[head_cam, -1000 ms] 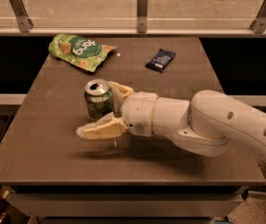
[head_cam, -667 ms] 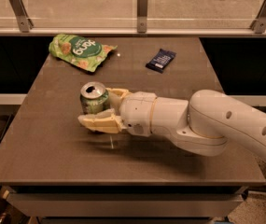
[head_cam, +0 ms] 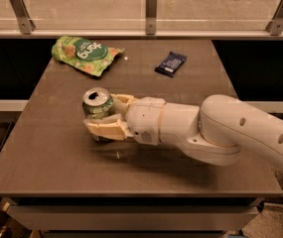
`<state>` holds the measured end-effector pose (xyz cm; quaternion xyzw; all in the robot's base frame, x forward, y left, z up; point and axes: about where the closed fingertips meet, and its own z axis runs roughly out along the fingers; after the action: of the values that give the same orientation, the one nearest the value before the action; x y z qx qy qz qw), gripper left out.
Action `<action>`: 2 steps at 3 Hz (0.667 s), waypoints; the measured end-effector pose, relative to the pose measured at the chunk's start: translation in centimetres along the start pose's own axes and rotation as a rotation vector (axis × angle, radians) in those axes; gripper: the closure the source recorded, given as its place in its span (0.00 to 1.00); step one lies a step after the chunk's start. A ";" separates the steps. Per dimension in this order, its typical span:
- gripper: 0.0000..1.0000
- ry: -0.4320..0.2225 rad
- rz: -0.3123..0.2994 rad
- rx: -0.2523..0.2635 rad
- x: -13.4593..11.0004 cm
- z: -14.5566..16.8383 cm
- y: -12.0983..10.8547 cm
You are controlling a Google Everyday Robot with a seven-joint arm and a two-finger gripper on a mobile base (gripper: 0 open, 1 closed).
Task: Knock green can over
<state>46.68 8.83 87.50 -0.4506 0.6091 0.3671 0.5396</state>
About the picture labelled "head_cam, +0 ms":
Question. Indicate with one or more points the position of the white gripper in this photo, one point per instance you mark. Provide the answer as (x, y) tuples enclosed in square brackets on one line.
[(145, 119)]

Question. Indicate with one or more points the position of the green soda can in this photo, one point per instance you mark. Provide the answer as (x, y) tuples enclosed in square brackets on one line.
[(97, 103)]

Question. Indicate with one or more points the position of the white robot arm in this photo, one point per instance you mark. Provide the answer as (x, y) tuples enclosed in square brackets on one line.
[(213, 133)]

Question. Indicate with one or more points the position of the green snack bag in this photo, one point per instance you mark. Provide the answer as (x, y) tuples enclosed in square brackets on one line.
[(86, 55)]

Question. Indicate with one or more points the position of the dark blue candy bar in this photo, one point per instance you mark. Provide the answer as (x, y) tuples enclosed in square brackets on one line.
[(171, 64)]

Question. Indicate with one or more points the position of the glass railing panel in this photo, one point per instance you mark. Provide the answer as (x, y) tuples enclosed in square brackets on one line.
[(116, 15)]

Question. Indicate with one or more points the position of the middle metal railing bracket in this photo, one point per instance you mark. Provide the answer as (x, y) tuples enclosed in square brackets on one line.
[(150, 16)]

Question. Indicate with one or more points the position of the metal railing bracket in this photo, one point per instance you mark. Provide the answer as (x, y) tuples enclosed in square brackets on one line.
[(275, 25), (25, 23), (150, 16)]

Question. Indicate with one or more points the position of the left metal railing bracket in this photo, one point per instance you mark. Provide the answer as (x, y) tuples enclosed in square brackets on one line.
[(25, 23)]

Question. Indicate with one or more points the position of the right metal railing bracket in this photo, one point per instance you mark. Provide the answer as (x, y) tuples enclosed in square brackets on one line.
[(275, 25)]

